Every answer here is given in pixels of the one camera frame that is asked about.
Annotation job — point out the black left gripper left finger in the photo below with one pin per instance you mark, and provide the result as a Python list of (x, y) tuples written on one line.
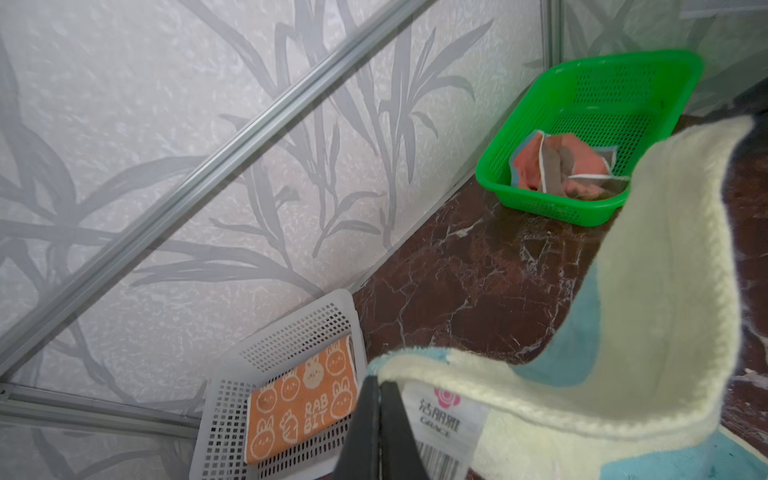
[(359, 459)]

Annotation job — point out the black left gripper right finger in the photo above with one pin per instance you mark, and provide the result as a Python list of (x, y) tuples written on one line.
[(400, 457)]

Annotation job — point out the orange bunny pattern towel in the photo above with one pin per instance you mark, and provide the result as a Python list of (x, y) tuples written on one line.
[(301, 403)]

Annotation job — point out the blue yellow towel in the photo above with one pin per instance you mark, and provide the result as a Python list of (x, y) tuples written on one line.
[(632, 384)]

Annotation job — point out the brown pink striped towel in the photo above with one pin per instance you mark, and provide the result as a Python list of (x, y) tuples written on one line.
[(565, 166)]

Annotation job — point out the white plastic basket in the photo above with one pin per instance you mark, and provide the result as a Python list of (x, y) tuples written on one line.
[(265, 356)]

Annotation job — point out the green plastic basket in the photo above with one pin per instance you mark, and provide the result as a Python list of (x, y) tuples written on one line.
[(628, 101)]

